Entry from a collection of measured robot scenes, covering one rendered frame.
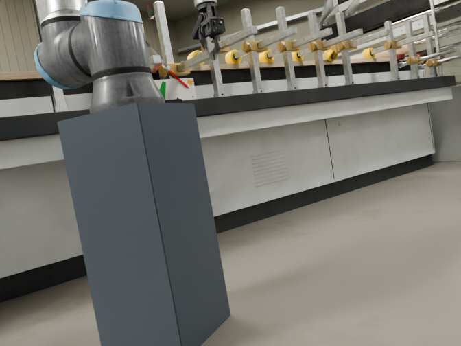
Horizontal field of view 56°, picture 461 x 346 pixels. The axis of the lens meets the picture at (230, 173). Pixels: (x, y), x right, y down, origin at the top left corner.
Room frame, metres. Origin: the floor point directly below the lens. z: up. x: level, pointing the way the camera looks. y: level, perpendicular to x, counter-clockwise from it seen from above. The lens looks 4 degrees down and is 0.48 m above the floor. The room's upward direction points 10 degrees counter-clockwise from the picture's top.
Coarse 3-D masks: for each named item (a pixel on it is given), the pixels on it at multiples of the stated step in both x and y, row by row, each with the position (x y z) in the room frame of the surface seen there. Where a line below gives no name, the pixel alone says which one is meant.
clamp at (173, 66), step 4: (168, 64) 1.96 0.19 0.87; (172, 64) 1.97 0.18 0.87; (176, 64) 1.98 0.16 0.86; (160, 68) 1.96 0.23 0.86; (172, 68) 1.97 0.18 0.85; (176, 68) 1.98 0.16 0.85; (160, 72) 1.97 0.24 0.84; (164, 72) 1.94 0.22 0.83; (168, 72) 1.95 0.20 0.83; (176, 72) 1.98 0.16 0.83; (180, 72) 1.99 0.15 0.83; (184, 72) 2.00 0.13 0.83; (188, 72) 2.01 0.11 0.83; (164, 76) 1.99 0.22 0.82
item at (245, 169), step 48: (0, 96) 1.76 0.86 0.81; (48, 96) 1.86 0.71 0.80; (240, 144) 2.43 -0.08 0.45; (288, 144) 2.64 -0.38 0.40; (336, 144) 2.89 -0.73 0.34; (384, 144) 3.20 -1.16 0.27; (432, 144) 3.58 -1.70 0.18; (0, 192) 1.72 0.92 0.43; (48, 192) 1.82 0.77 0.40; (240, 192) 2.40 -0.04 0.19; (288, 192) 2.60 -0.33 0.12; (336, 192) 2.89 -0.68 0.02; (0, 240) 1.70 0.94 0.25; (48, 240) 1.80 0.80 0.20; (0, 288) 1.70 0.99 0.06
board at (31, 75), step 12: (312, 60) 2.78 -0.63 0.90; (324, 60) 2.85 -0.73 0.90; (336, 60) 2.92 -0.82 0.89; (360, 60) 3.07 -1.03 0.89; (372, 60) 3.15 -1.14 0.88; (384, 60) 3.23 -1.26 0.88; (12, 72) 1.77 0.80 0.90; (24, 72) 1.79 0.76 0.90; (36, 72) 1.82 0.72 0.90; (156, 72) 2.14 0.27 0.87
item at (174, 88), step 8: (160, 80) 1.92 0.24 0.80; (168, 80) 1.95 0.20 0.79; (176, 80) 1.97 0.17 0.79; (184, 80) 2.00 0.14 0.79; (192, 80) 2.02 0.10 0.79; (168, 88) 1.94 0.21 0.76; (176, 88) 1.97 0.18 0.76; (184, 88) 1.99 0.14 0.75; (192, 88) 2.02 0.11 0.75; (168, 96) 1.94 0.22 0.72; (176, 96) 1.96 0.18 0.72; (184, 96) 1.99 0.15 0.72; (192, 96) 2.01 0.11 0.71
